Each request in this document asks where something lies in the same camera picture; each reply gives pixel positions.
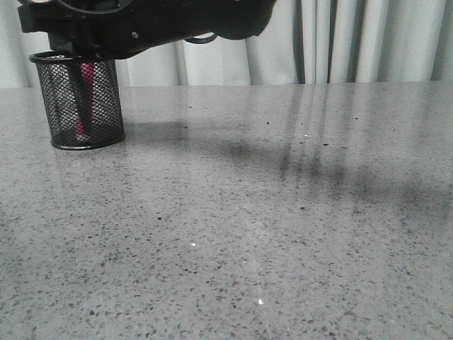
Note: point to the pink marker pen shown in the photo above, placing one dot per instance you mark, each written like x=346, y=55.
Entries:
x=85, y=84

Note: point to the black mesh pen cup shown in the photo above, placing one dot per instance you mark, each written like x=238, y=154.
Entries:
x=57, y=73

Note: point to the grey curtain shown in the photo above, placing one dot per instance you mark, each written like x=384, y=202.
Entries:
x=304, y=42

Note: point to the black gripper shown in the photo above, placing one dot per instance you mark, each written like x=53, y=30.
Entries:
x=122, y=29

